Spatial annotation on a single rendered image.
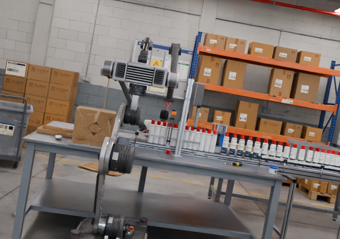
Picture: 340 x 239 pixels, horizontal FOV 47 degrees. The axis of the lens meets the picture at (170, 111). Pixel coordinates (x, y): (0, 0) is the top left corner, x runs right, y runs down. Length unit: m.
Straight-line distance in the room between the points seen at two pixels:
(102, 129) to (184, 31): 5.28
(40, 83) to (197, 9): 3.42
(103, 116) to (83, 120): 0.15
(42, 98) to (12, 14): 2.43
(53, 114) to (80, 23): 2.27
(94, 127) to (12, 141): 2.55
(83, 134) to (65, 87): 3.71
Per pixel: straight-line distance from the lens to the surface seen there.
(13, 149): 5.51
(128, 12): 8.17
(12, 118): 5.42
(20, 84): 6.87
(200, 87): 3.41
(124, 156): 2.51
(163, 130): 3.49
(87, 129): 3.06
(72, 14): 8.34
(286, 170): 3.82
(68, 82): 6.73
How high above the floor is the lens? 1.37
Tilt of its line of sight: 3 degrees down
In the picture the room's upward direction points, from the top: 10 degrees clockwise
